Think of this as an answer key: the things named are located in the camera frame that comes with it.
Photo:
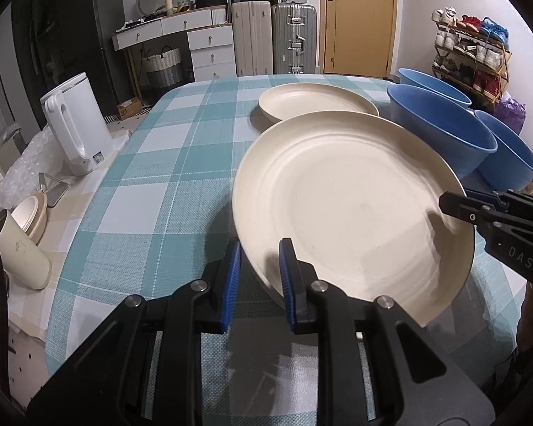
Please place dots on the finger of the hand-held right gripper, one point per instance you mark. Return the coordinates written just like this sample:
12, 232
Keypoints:
462, 208
482, 194

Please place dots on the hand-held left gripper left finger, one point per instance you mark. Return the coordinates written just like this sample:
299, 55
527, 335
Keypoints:
229, 284

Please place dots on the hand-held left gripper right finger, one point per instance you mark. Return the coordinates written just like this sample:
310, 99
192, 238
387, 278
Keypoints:
288, 284

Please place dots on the large blue bowl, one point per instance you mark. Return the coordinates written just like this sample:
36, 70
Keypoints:
426, 115

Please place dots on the large cream plate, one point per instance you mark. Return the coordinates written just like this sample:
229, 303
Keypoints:
337, 195

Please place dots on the purple bag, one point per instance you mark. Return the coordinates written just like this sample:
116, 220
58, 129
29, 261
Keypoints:
511, 113

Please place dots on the teal checked tablecloth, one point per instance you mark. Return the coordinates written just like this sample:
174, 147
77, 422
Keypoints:
160, 186

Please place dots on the shoe rack with shoes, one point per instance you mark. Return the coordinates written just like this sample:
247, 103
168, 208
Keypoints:
471, 53

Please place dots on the metal clip stand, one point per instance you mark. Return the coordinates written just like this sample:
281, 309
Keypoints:
53, 191

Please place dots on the small cardboard box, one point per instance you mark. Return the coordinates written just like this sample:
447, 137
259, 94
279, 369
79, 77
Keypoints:
129, 108

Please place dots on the cream lidded bowl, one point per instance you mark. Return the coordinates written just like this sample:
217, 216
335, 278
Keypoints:
31, 217

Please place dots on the cream cup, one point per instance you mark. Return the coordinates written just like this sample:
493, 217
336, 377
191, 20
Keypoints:
20, 253

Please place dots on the wooden door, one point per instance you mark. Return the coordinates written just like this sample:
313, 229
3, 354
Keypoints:
359, 17

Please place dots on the white electric kettle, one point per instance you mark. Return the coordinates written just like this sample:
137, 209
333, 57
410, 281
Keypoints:
77, 124

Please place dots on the woven laundry basket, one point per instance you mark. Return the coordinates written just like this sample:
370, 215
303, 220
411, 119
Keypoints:
163, 69

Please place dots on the bubble wrap sheet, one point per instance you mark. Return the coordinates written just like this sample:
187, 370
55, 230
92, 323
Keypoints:
26, 168

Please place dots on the silver suitcase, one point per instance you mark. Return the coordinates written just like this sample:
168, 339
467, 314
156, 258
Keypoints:
293, 40

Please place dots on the white drawer dresser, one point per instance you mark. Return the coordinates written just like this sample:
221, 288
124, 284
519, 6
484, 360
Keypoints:
208, 40

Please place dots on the cream suitcase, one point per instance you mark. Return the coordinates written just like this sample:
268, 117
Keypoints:
251, 40

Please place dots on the black refrigerator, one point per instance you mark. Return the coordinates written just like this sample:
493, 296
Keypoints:
91, 35

